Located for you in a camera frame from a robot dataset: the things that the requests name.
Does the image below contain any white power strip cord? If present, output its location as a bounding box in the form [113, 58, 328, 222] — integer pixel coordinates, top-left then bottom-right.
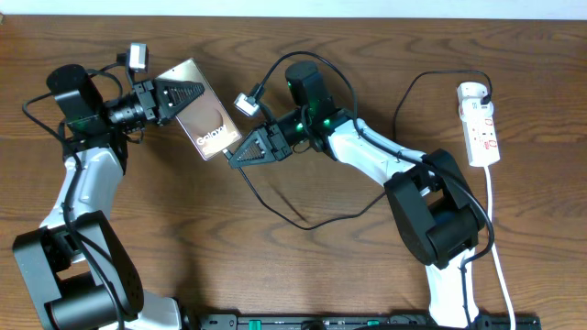
[482, 165, 517, 330]

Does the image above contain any white power strip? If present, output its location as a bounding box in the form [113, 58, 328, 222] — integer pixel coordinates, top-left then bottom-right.
[462, 117, 501, 168]

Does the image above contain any white USB charger adapter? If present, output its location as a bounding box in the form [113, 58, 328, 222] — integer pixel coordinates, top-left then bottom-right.
[457, 82, 494, 123]

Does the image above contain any black USB charging cable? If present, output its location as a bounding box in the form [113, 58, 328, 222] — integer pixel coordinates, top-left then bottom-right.
[221, 69, 493, 231]

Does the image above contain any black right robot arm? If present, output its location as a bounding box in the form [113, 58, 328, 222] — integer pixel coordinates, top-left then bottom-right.
[227, 60, 493, 328]

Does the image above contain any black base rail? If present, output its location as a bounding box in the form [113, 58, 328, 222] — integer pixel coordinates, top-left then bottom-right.
[198, 310, 542, 330]

